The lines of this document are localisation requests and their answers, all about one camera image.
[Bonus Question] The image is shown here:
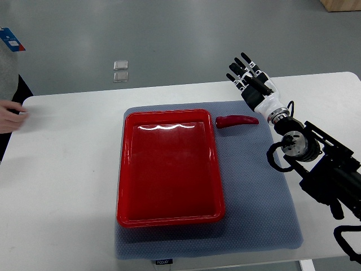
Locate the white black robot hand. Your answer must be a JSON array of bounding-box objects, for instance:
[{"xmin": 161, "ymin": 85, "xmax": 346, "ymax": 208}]
[{"xmin": 226, "ymin": 52, "xmax": 284, "ymax": 122}]

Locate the red pepper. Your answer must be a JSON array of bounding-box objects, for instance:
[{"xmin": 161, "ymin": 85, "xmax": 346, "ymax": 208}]
[{"xmin": 215, "ymin": 115, "xmax": 259, "ymax": 129}]

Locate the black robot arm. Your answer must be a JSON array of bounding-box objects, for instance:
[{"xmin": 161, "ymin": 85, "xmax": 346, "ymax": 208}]
[{"xmin": 227, "ymin": 53, "xmax": 360, "ymax": 220}]

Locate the red plastic tray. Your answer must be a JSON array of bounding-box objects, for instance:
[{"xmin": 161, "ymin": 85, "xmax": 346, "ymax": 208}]
[{"xmin": 116, "ymin": 109, "xmax": 225, "ymax": 228}]

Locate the person's bare hand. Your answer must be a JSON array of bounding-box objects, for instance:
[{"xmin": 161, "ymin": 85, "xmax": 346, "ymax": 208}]
[{"xmin": 1, "ymin": 100, "xmax": 29, "ymax": 134}]

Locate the wooden box corner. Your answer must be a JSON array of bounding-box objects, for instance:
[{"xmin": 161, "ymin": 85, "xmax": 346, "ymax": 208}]
[{"xmin": 320, "ymin": 0, "xmax": 361, "ymax": 12}]

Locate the upper metal floor plate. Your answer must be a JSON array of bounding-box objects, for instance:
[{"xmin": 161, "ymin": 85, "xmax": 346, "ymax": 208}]
[{"xmin": 113, "ymin": 60, "xmax": 128, "ymax": 71}]

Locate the grey-blue mesh mat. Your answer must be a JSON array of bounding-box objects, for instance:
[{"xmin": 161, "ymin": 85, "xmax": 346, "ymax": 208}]
[{"xmin": 115, "ymin": 101, "xmax": 303, "ymax": 260}]

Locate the white table leg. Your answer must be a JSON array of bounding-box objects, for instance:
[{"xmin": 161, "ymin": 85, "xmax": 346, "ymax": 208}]
[{"xmin": 299, "ymin": 259, "xmax": 315, "ymax": 271}]

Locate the blue red badge card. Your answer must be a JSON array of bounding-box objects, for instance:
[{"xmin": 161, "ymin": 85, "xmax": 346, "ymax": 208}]
[{"xmin": 0, "ymin": 28, "xmax": 26, "ymax": 52}]

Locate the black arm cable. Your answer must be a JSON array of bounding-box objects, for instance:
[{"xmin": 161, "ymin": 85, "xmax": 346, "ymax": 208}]
[{"xmin": 333, "ymin": 225, "xmax": 361, "ymax": 265}]

